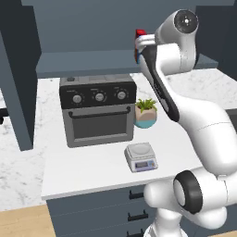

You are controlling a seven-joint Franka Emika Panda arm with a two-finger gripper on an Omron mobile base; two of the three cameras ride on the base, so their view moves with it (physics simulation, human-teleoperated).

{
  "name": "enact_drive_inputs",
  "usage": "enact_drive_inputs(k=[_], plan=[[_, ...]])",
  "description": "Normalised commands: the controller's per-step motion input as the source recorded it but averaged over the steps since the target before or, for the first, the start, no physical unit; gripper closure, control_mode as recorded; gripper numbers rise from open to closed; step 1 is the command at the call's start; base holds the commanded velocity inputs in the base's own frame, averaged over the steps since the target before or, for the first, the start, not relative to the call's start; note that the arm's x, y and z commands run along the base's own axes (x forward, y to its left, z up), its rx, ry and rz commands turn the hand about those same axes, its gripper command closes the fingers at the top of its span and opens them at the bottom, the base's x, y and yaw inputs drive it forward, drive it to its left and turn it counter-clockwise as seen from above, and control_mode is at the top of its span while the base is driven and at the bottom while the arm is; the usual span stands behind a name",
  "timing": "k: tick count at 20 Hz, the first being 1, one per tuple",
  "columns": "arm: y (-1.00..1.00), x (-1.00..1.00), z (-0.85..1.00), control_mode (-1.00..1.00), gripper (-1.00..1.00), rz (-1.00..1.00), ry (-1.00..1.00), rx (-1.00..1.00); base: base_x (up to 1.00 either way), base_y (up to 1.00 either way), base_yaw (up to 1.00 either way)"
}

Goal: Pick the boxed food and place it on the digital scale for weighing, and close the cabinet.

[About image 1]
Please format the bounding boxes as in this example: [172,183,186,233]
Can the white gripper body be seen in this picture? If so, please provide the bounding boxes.
[135,33,157,53]

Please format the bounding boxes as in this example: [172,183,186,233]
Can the red boxed food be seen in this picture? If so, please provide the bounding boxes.
[134,29,148,65]

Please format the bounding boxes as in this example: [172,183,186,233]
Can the dark blue cabinet door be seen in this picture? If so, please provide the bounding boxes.
[0,0,43,152]
[194,0,237,81]

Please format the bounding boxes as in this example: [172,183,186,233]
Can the grey digital scale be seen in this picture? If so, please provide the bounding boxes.
[123,141,159,173]

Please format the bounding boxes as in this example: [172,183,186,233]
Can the grey toaster oven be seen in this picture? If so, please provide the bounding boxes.
[58,73,138,149]

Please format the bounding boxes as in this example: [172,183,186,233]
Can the green plant in pot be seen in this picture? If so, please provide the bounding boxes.
[133,97,158,130]

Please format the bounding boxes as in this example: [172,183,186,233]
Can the toaster oven glass door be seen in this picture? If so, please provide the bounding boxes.
[62,106,136,148]

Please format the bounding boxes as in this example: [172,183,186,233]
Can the dark blue drawer front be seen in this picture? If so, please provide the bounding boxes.
[49,203,156,237]
[92,224,156,237]
[45,183,148,217]

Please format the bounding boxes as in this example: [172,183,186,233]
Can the dark blue wall cabinet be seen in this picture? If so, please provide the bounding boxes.
[19,0,219,80]

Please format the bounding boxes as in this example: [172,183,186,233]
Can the black toaster oven handle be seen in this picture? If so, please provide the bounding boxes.
[68,106,132,120]

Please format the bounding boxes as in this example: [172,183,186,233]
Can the black drawer handle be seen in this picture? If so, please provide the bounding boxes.
[128,189,145,201]
[127,209,150,222]
[126,228,146,237]

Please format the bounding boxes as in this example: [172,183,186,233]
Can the black cabinet door handle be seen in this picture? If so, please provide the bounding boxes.
[0,108,9,125]

